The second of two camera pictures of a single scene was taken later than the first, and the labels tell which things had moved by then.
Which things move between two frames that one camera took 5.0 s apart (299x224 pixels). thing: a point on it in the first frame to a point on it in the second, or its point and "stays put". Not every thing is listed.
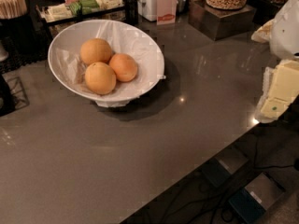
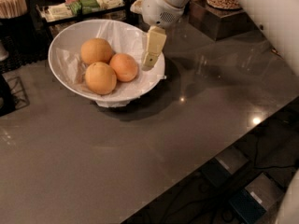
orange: (124, 65) stays put
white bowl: (66, 66) stays put
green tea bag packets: (83, 6) stays put
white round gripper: (286, 32) to (156, 10)
